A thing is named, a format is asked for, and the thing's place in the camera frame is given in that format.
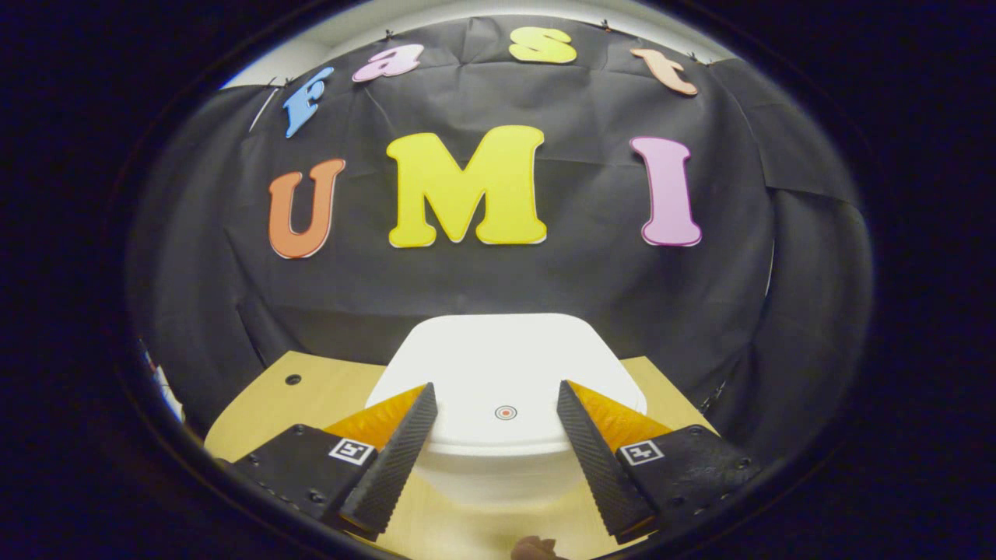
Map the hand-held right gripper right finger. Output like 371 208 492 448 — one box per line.
556 380 763 545

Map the white desktop garbage bin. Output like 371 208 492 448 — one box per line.
364 313 648 514

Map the black backdrop cloth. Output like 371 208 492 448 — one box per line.
124 16 874 467

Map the wooden desktop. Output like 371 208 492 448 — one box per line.
204 350 721 560

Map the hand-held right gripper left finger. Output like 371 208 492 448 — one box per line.
230 381 439 543

